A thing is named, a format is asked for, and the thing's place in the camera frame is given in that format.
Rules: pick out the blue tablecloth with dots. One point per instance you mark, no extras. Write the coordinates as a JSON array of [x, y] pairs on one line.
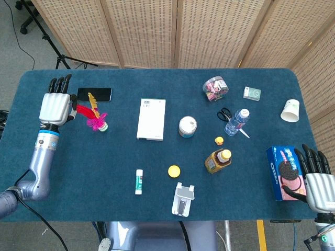
[[104, 162]]

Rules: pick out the white green card box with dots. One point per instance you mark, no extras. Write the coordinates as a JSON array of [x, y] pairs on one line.
[[251, 93]]

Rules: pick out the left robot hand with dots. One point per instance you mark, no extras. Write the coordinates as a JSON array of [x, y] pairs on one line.
[[54, 108]]

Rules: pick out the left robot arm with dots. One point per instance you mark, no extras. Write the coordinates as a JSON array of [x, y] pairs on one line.
[[42, 162]]

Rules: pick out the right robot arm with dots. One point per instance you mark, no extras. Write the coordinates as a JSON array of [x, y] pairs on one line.
[[325, 232]]

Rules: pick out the black smartphone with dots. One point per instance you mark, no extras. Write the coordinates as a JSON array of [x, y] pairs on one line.
[[102, 94]]

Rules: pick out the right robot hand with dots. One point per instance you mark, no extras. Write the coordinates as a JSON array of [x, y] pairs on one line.
[[320, 188]]

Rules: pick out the metal table leg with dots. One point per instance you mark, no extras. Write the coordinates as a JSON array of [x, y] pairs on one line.
[[228, 235]]

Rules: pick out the white green glue stick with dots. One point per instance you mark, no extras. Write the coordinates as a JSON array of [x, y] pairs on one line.
[[139, 183]]

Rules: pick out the yellow rubber duck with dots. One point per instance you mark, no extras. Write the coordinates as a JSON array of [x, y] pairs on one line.
[[219, 141]]

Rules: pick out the clear water bottle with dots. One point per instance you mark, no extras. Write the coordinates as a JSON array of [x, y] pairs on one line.
[[236, 123]]

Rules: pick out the yellow bottle cap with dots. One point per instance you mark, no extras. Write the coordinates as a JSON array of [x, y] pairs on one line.
[[174, 171]]

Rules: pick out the grey robot torso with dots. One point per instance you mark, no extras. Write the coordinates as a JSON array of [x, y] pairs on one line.
[[157, 236]]

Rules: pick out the white-lidded plastic jar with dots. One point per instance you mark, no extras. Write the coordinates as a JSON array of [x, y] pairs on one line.
[[187, 126]]

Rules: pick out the white plastic bracket holder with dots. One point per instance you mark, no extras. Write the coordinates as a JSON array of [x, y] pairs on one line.
[[183, 196]]

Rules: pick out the black office chair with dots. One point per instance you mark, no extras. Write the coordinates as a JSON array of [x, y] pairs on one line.
[[27, 23]]

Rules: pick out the white paper cup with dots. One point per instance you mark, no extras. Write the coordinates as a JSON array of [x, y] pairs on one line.
[[290, 111]]

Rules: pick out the clear jar of binder clips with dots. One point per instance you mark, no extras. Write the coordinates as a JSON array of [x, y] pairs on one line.
[[215, 89]]

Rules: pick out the white rectangular box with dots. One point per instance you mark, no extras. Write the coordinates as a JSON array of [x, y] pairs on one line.
[[151, 120]]

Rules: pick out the wicker folding screen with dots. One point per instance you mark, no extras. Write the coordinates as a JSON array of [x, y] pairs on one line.
[[146, 31]]

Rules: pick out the blue Oreo cookie box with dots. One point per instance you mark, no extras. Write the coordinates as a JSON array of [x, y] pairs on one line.
[[274, 172]]

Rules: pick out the yellow corn tea bottle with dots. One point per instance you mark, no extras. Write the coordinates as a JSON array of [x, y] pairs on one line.
[[216, 163]]

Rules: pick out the colourful feather shuttlecock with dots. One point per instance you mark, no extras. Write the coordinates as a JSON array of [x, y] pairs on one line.
[[98, 123]]

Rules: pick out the black tripod stand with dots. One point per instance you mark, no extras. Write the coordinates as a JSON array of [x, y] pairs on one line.
[[61, 58]]

